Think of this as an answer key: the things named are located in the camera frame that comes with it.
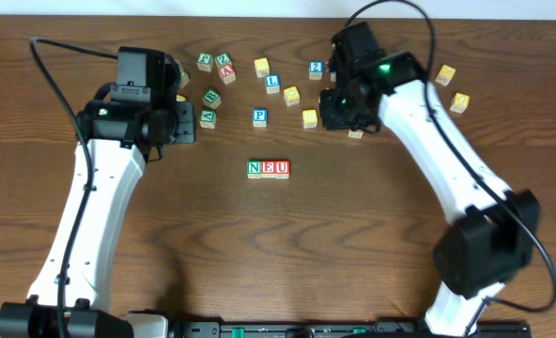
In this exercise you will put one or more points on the green B block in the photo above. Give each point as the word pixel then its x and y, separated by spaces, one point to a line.
pixel 212 98

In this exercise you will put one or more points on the green N block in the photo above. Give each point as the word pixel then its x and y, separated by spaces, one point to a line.
pixel 254 169

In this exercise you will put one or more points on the yellow G block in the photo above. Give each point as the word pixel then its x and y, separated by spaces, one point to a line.
pixel 459 103

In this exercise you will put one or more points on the green Z block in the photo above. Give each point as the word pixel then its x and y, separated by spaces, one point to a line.
pixel 222 60

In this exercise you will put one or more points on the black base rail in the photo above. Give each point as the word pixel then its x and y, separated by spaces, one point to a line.
pixel 334 329

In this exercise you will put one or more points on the blue 2 block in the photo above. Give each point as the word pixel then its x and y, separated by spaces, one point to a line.
pixel 316 70

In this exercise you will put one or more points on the yellow S block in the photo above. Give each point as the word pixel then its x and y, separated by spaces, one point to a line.
pixel 309 118

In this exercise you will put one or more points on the green 7 block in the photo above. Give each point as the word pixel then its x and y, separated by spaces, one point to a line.
pixel 184 78

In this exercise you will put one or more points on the yellow top block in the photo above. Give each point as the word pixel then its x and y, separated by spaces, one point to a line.
pixel 262 67

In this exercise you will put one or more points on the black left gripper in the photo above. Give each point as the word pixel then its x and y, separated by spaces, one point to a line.
pixel 186 122

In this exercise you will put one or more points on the red I block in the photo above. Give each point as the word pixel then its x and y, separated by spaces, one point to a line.
pixel 355 134

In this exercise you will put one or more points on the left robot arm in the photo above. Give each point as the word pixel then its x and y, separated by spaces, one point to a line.
pixel 116 131

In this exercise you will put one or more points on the yellow block far right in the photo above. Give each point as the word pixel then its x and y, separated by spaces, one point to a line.
pixel 445 75

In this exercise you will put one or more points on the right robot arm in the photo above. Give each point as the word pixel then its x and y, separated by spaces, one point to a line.
pixel 489 237

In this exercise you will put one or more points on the red E block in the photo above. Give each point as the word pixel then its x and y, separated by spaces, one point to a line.
pixel 267 169

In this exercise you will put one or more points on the green F block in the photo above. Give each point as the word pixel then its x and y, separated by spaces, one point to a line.
pixel 204 62

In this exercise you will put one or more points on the green V block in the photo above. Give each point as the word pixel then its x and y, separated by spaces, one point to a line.
pixel 208 119

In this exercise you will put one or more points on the red A block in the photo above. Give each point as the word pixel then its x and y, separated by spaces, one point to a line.
pixel 227 74

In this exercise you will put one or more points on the blue P block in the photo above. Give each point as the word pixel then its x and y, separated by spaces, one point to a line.
pixel 260 117

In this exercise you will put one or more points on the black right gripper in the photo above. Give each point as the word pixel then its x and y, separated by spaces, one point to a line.
pixel 332 115

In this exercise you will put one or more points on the red U block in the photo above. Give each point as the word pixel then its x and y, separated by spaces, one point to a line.
pixel 282 169

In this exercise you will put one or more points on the yellow block centre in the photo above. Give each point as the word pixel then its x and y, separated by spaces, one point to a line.
pixel 292 95

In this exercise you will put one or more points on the blue L block centre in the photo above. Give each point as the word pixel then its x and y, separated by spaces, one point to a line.
pixel 272 83

